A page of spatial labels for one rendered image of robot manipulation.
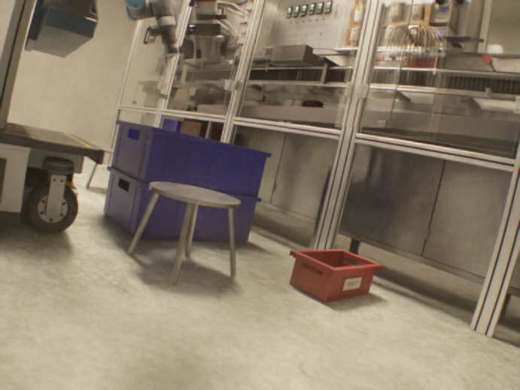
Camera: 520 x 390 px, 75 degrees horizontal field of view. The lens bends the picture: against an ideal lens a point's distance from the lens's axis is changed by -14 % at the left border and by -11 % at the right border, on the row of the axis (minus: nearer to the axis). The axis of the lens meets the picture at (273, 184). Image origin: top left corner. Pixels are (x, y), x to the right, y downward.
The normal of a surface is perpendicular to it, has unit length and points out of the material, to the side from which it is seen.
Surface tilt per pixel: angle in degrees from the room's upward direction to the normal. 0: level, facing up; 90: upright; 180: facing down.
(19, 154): 90
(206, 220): 90
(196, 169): 90
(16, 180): 90
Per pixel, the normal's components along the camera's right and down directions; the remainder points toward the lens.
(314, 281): -0.71, -0.11
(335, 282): 0.66, 0.20
